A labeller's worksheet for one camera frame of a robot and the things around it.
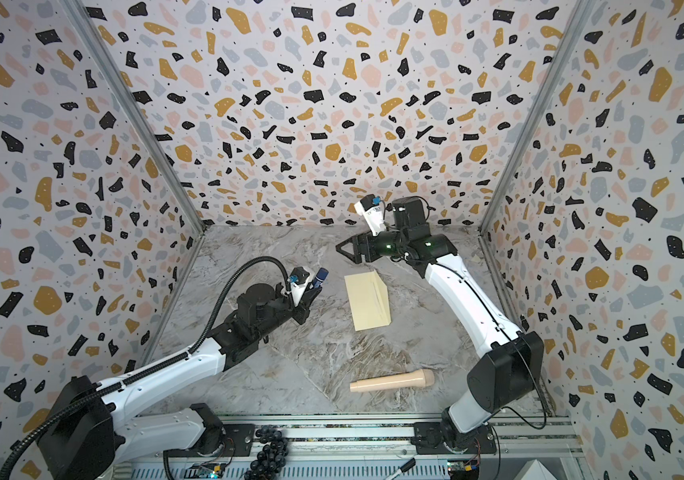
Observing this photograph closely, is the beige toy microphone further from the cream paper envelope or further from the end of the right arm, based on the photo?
the end of the right arm

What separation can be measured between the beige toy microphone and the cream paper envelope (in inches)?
6.8

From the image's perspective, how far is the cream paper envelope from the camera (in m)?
0.97

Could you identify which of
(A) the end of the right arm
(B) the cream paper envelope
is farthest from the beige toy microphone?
(A) the end of the right arm

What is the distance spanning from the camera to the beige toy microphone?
82 cm
